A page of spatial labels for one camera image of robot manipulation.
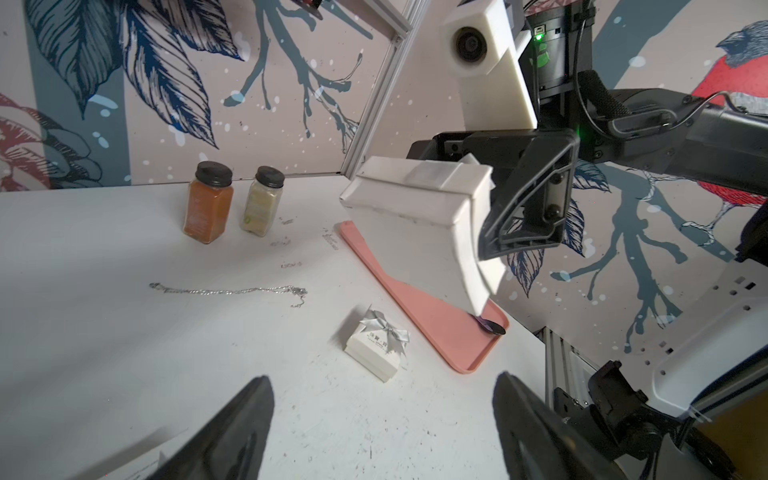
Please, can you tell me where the white lift-off lid jewelry box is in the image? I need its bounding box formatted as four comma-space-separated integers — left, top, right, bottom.
344, 308, 411, 383

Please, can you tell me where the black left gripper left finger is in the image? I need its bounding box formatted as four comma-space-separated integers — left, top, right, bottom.
151, 376, 275, 480

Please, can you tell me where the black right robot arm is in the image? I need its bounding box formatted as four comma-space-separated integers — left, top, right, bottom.
408, 1, 767, 260

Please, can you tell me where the orange spice jar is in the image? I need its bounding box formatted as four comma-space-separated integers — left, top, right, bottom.
183, 160, 234, 244

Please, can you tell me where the beige spice jar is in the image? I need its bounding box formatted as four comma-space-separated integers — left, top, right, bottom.
241, 166, 285, 237

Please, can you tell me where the silver pearl necklace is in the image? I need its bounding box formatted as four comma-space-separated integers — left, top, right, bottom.
148, 281, 309, 309

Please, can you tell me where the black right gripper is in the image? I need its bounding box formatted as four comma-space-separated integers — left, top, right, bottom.
406, 128, 580, 260

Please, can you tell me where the pink plastic tray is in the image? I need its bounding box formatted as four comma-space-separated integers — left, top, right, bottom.
339, 221, 501, 374

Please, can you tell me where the white gift box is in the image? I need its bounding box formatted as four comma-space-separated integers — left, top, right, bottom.
340, 154, 506, 315

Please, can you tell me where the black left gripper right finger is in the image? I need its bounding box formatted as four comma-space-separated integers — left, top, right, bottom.
492, 372, 624, 480

